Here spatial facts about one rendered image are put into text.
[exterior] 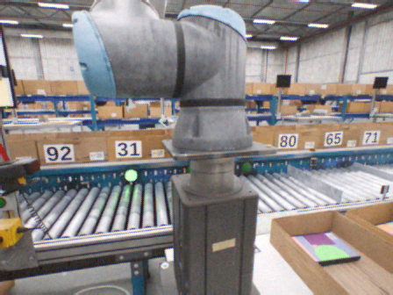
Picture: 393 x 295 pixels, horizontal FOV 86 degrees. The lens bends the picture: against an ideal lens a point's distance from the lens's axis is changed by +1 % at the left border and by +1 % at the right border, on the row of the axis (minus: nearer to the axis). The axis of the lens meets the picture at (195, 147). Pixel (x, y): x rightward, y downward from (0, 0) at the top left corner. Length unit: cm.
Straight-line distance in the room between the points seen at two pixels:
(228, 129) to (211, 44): 16
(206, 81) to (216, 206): 26
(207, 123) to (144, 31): 20
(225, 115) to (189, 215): 22
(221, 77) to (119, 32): 19
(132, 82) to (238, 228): 38
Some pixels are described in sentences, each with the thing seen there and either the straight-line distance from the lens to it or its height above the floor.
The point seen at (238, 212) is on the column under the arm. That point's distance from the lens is 50.
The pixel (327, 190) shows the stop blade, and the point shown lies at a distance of 145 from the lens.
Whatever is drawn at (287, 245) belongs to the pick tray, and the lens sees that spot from 82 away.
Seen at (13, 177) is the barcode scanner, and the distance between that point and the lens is 89.
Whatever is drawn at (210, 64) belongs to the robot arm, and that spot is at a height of 135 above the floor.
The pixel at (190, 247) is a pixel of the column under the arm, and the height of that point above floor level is 97.
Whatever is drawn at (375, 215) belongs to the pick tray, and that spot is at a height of 80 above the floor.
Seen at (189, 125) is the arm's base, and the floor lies 123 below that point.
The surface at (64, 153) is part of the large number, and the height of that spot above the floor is 96.
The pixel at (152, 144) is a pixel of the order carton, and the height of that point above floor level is 99.
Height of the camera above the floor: 129
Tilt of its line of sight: 13 degrees down
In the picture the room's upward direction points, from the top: straight up
